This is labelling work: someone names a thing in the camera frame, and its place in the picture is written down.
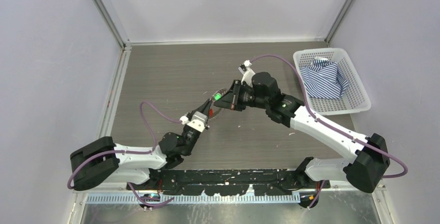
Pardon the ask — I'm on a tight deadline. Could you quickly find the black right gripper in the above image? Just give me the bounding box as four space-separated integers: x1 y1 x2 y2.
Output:
215 79 269 110

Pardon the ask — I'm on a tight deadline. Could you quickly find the green key tag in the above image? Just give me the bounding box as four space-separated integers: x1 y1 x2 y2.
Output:
212 92 222 101

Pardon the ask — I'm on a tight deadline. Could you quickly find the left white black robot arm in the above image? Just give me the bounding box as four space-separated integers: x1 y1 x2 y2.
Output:
67 99 213 191

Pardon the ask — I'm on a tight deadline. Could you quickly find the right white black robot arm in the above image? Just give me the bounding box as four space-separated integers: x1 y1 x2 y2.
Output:
214 72 390 193

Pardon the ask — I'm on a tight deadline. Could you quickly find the blue striped shirt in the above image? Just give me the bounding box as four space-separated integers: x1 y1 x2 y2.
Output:
300 57 349 100

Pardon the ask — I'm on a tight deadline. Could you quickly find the white plastic basket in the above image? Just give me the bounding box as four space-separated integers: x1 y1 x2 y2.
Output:
293 48 372 116

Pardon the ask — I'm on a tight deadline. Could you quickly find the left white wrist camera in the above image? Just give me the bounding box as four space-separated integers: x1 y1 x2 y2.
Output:
179 111 210 133

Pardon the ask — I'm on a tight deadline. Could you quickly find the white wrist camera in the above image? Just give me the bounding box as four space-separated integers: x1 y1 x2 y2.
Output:
238 60 255 86
179 111 210 133

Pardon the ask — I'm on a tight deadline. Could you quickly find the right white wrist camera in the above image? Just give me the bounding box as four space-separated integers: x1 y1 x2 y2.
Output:
238 60 255 86

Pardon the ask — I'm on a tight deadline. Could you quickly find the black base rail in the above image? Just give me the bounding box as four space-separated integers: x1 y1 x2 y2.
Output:
132 169 319 197

